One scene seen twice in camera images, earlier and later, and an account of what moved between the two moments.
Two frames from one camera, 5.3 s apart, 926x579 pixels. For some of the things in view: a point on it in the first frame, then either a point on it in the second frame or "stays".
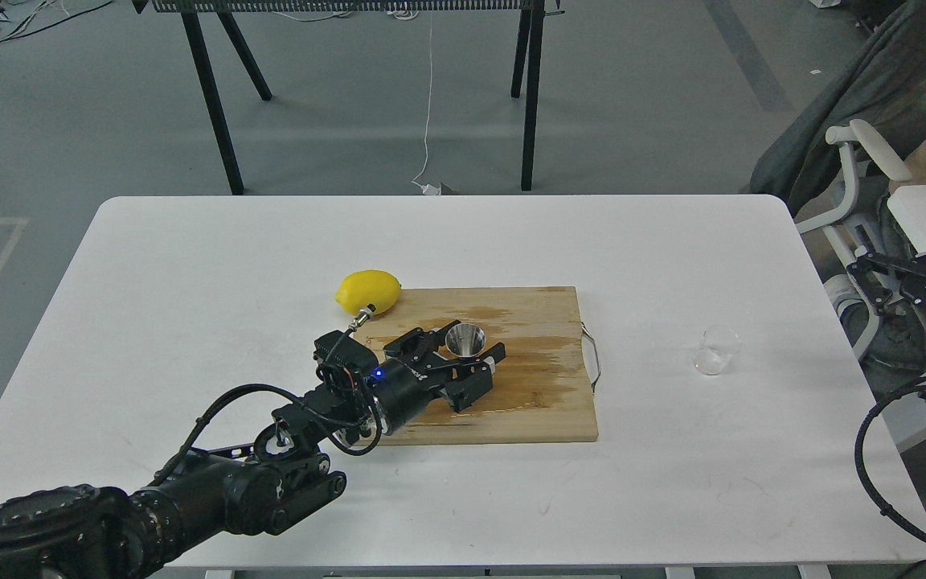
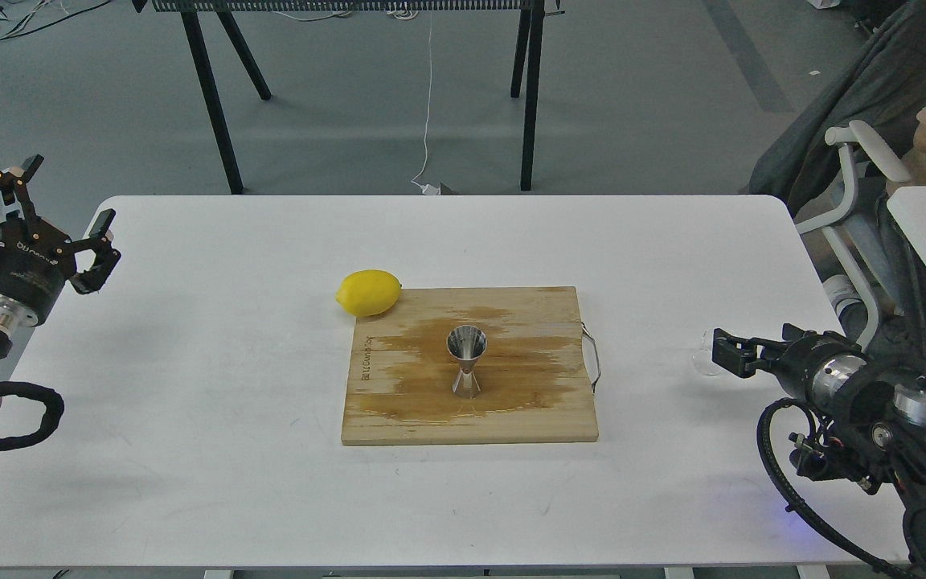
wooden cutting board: x=542 y=390 stays
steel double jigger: x=465 y=339 stays
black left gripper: x=401 y=388 → x=19 y=274
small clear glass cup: x=719 y=345 stays
